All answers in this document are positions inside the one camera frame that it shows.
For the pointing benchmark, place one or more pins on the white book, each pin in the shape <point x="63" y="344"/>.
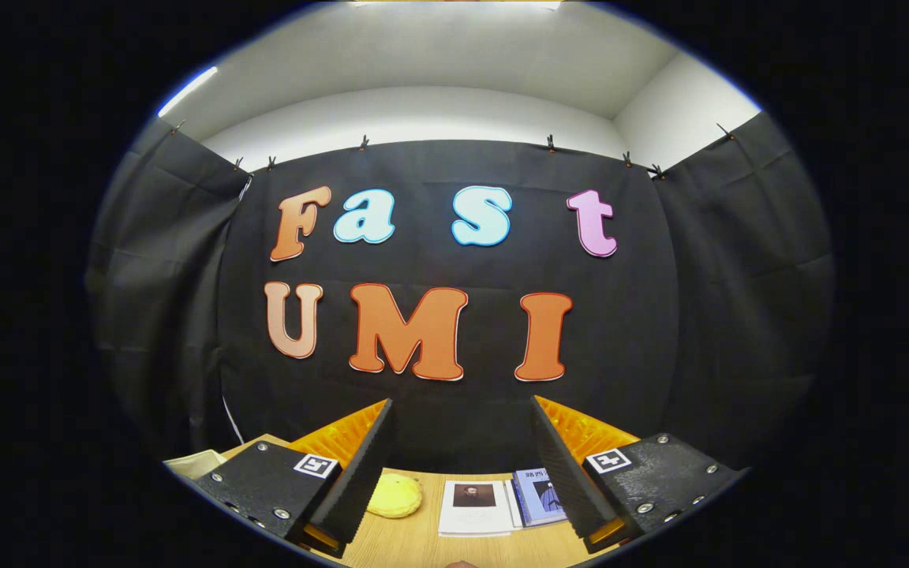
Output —
<point x="474" y="513"/>

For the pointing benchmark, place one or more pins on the wide ceiling light panel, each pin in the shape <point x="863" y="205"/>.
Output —
<point x="454" y="4"/>

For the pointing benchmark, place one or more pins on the blue book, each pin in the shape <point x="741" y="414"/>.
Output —
<point x="541" y="501"/>

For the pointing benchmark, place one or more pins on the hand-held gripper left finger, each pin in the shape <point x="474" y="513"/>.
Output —
<point x="360" y="473"/>

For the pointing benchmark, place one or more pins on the beige fabric storage box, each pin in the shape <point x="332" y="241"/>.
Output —
<point x="194" y="464"/>

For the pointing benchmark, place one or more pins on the row of black cloth clips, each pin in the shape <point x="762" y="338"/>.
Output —
<point x="363" y="143"/>

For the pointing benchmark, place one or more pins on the yellow plush toy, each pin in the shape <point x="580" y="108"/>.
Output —
<point x="395" y="497"/>

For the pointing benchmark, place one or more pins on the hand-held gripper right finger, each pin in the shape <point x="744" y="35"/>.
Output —
<point x="565" y="465"/>

